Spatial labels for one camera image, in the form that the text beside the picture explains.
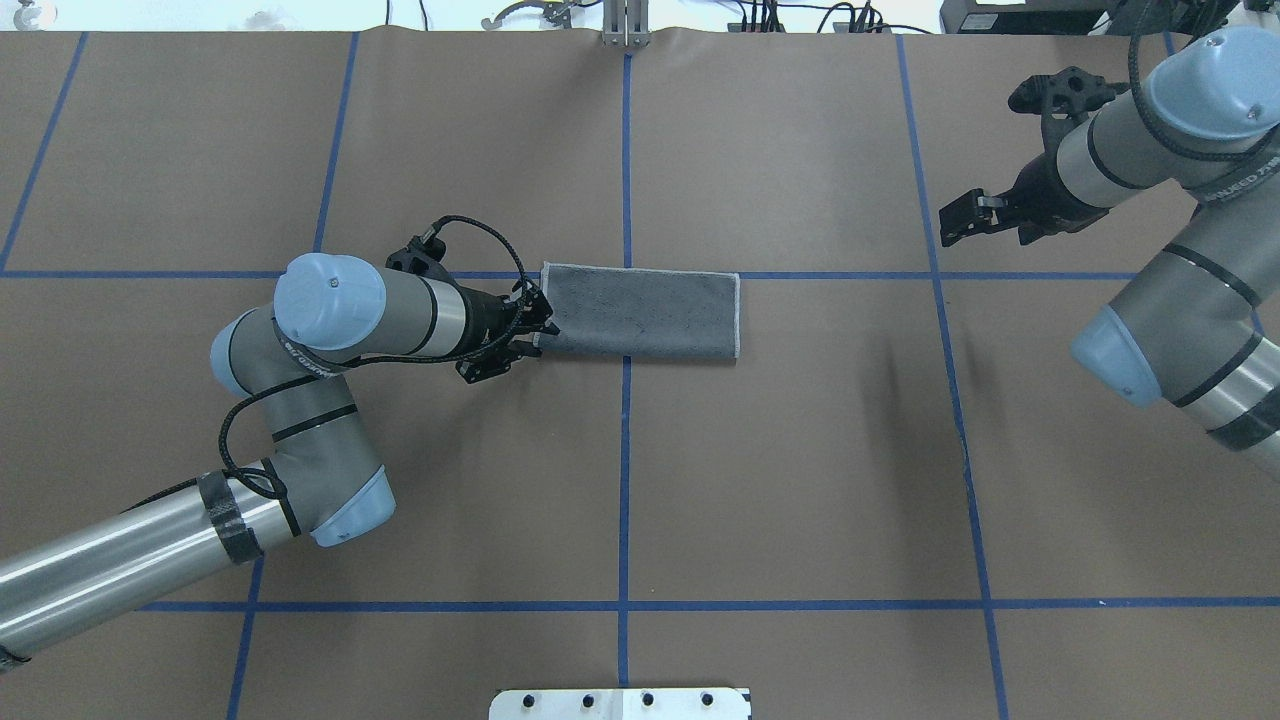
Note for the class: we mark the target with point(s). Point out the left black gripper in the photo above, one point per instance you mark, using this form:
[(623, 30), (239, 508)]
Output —
[(488, 320)]

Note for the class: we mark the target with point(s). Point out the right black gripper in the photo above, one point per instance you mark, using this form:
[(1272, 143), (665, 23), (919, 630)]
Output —
[(1042, 194)]

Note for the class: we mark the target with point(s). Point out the pink towel with grey trim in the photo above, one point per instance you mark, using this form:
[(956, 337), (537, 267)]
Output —
[(639, 312)]

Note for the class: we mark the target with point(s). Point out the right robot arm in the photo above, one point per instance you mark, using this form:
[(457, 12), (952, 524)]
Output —
[(1182, 330)]

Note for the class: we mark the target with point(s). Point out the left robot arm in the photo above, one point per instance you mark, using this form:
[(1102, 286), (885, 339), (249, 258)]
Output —
[(330, 314)]

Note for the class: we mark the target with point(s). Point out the black device top right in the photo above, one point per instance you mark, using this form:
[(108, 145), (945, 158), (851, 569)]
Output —
[(1053, 18)]

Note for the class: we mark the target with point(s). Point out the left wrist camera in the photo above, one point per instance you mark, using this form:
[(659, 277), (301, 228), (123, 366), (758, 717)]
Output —
[(422, 256)]

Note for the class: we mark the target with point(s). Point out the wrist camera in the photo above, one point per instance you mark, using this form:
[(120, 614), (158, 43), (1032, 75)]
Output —
[(422, 256), (1063, 100)]

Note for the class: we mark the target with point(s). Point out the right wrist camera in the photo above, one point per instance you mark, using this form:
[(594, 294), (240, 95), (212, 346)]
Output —
[(1063, 100)]

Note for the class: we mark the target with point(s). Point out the aluminium frame post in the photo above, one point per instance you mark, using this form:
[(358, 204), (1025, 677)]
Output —
[(625, 23)]

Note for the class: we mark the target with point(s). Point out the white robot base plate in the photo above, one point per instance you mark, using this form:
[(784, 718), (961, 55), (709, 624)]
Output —
[(623, 703)]

